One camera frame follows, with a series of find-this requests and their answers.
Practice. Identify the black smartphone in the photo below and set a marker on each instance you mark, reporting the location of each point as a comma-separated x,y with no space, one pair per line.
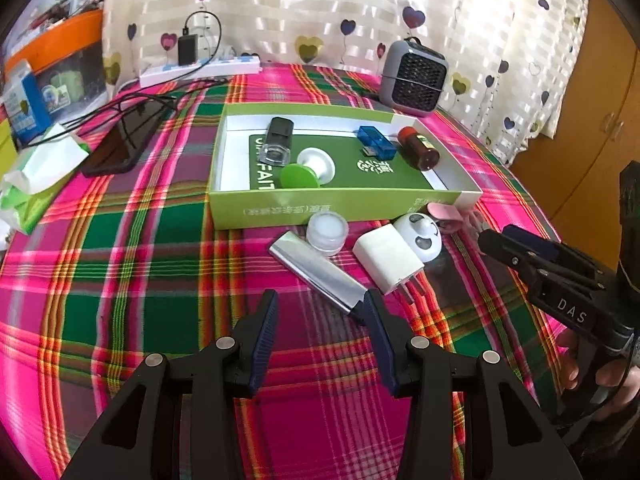
125,140

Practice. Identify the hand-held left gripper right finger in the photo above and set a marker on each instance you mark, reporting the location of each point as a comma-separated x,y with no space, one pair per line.
382,340

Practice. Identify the white charger plug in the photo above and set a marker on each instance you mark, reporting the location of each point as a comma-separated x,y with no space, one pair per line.
387,255

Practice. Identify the green and white tissue pack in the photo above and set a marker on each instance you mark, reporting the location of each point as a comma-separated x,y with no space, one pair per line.
40,175

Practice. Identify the white panda-shaped gadget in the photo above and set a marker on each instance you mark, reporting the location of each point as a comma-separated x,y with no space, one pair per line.
422,237

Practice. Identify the small grey heater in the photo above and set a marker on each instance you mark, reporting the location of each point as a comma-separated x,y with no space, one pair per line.
415,77

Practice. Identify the black power adapter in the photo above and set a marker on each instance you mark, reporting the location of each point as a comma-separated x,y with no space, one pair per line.
187,50

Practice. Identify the blue and white carton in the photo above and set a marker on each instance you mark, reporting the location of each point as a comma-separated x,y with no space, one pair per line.
27,102

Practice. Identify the small clear plastic jar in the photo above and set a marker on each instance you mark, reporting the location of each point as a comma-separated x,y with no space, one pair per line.
326,234

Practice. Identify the black device with clear cap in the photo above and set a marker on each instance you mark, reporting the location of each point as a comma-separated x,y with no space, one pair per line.
279,140

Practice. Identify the pink and green plaid tablecloth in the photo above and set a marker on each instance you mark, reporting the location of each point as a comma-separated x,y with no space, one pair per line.
150,280

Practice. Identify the white power strip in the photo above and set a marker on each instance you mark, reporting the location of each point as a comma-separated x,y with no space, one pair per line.
200,71

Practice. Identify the green suction cup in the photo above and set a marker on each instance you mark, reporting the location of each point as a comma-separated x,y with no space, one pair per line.
300,175

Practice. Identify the translucent blue usb device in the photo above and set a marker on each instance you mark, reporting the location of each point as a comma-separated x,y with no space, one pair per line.
375,137

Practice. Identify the brown medicine bottle red cap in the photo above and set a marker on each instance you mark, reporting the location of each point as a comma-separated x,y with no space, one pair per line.
417,150

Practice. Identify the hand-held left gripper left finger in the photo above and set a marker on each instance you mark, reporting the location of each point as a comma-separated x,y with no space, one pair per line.
262,340

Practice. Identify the person's right hand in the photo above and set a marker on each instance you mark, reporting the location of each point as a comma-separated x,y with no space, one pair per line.
620,380

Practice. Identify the shallow green cardboard box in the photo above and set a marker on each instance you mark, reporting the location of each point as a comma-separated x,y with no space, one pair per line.
300,210

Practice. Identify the orange-lidded storage container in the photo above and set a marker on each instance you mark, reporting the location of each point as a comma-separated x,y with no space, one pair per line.
60,40

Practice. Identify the white curtain with hearts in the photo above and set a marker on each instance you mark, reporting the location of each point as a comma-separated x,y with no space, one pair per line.
325,5

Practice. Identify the wooden cabinet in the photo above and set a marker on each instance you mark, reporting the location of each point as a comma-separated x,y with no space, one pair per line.
595,120

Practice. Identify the long pink clip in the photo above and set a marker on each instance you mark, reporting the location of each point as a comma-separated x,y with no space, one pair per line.
447,212

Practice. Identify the silver and black lighter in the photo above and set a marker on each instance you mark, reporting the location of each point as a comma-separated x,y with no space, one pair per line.
315,270

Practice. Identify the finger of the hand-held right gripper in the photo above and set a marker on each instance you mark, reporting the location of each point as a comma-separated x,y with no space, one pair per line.
530,241
505,252

